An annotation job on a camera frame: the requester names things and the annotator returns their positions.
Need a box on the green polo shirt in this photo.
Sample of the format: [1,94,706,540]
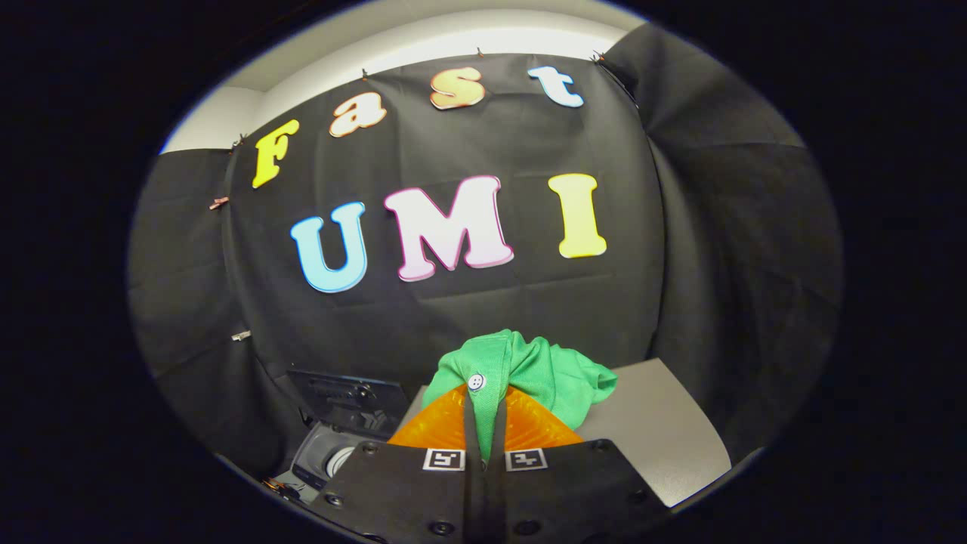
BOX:
[422,329,619,463]

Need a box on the black backdrop cloth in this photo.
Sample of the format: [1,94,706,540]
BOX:
[127,23,845,484]

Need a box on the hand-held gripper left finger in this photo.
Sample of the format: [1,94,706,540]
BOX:
[308,383,486,544]

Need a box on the dark grey washing machine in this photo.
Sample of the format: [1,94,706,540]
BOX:
[286,369,412,493]

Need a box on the row of black clips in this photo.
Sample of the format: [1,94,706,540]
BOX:
[230,47,607,152]

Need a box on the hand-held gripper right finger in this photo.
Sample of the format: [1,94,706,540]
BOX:
[483,385,671,544]

